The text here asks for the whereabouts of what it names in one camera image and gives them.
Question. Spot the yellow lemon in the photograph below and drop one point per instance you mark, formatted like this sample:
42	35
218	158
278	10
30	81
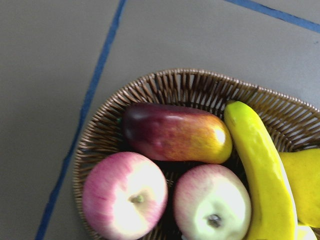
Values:
303	172

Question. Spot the dark purple plum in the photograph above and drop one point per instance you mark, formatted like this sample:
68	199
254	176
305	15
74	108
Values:
176	133

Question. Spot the brown wicker basket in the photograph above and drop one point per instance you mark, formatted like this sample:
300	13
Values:
293	124

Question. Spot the yellow banana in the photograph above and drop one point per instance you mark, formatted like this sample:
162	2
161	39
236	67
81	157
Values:
274	215

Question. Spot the red apple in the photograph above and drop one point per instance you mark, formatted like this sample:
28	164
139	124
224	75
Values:
124	196

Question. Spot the pale pear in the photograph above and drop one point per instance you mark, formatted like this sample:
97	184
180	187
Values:
211	203

